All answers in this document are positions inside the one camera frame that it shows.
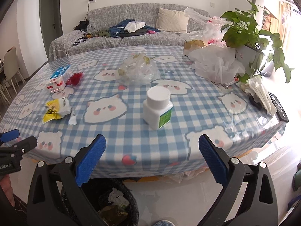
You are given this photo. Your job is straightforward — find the black lined trash bin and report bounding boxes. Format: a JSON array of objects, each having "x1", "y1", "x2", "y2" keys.
[{"x1": 61, "y1": 178, "x2": 139, "y2": 225}]

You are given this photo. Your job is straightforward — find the person's left hand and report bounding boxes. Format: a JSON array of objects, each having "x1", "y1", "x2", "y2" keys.
[{"x1": 0, "y1": 174, "x2": 15, "y2": 207}]

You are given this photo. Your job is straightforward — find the yellow white snack wrapper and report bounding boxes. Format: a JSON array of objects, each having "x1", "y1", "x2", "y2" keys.
[{"x1": 42, "y1": 97, "x2": 71, "y2": 124}]

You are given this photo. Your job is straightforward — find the white small sachet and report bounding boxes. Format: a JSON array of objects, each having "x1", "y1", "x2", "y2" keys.
[{"x1": 68, "y1": 109, "x2": 77, "y2": 125}]

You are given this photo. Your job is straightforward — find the beige dining chair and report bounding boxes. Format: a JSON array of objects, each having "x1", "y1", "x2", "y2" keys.
[{"x1": 4, "y1": 47, "x2": 26, "y2": 94}]

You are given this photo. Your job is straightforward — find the red white small carton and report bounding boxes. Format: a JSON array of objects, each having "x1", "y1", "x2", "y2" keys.
[{"x1": 45, "y1": 76, "x2": 66, "y2": 93}]

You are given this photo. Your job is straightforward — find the plastic bags under table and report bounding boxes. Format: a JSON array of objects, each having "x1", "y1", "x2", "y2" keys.
[{"x1": 159, "y1": 166, "x2": 209, "y2": 184}]

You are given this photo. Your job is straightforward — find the blue white small carton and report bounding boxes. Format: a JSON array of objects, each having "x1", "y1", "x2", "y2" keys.
[{"x1": 50, "y1": 65, "x2": 72, "y2": 79}]

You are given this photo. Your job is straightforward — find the blue fuzzy slipper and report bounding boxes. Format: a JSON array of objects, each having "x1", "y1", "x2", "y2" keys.
[{"x1": 153, "y1": 219, "x2": 175, "y2": 226}]

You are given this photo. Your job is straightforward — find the black remote control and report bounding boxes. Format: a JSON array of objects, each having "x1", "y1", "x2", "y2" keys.
[{"x1": 268, "y1": 92, "x2": 289, "y2": 123}]

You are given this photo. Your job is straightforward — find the blue checkered bear tablecloth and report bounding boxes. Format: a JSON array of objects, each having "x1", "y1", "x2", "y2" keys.
[{"x1": 1, "y1": 46, "x2": 286, "y2": 178}]

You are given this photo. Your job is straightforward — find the white medicine bottle green label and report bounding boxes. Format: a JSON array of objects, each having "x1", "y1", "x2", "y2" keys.
[{"x1": 143, "y1": 86, "x2": 173, "y2": 130}]

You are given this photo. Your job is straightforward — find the dark green door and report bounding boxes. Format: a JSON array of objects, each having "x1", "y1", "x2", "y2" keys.
[{"x1": 39, "y1": 0, "x2": 63, "y2": 59}]

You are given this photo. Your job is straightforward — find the clear crumpled plastic bag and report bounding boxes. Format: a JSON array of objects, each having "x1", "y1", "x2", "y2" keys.
[{"x1": 115, "y1": 53, "x2": 161, "y2": 88}]

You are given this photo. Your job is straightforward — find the white crumpled plastic bag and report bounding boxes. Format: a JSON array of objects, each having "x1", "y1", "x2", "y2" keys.
[{"x1": 188, "y1": 45, "x2": 245, "y2": 84}]

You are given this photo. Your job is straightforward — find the grey covered sofa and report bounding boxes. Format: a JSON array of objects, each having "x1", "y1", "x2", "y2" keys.
[{"x1": 49, "y1": 3, "x2": 204, "y2": 61}]

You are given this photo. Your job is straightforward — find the green potted plant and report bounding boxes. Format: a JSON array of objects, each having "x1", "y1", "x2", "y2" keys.
[{"x1": 220, "y1": 1, "x2": 293, "y2": 84}]

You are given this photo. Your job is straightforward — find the pile of clothes on sofa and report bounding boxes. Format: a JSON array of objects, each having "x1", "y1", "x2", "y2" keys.
[{"x1": 108, "y1": 19, "x2": 160, "y2": 38}]

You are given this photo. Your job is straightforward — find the brown cardboard box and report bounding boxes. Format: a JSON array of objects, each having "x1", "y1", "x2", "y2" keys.
[{"x1": 183, "y1": 40, "x2": 205, "y2": 56}]

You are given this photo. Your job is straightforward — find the pink white plastic bag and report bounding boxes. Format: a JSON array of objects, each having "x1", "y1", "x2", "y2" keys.
[{"x1": 180, "y1": 7, "x2": 233, "y2": 47}]

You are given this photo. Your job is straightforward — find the beige cushion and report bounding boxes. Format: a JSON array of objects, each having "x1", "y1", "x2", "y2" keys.
[{"x1": 156, "y1": 8, "x2": 189, "y2": 33}]

